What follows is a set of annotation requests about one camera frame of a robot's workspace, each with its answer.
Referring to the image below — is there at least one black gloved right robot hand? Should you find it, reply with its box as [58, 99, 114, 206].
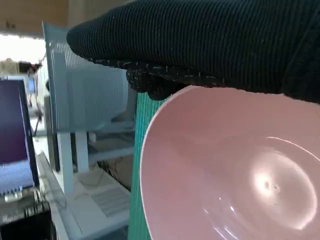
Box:
[66, 0, 320, 105]

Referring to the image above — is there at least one pink plastic bowl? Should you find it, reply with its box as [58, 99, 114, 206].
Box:
[139, 84, 320, 240]

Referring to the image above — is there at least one green cutting mat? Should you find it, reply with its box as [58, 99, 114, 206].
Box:
[126, 90, 177, 240]

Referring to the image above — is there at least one grey mesh chair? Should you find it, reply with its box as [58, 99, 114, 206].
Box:
[65, 62, 130, 125]

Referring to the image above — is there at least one purple screen computer monitor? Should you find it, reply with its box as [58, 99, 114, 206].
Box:
[0, 77, 41, 198]

